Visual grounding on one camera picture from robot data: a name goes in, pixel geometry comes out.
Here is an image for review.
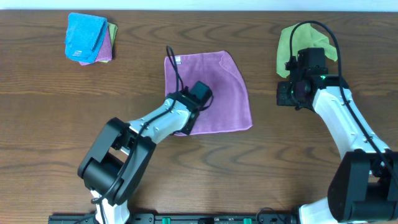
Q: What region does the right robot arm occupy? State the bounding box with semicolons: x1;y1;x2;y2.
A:
277;48;397;223

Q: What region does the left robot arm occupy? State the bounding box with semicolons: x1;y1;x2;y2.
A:
77;82;213;223

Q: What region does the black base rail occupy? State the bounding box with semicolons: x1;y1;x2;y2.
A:
48;213;299;224

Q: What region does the folded pink cloth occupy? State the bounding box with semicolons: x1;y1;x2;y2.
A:
94;27;113;63

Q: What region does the purple microfiber cloth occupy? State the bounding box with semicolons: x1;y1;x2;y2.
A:
175;50;253;135

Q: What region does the folded green cloth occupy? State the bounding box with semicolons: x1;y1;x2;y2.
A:
108;22;118;45

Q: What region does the crumpled green cloth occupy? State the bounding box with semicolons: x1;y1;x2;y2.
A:
276;24;338;78

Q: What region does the folded blue cloth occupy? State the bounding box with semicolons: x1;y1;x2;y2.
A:
64;12;108;63

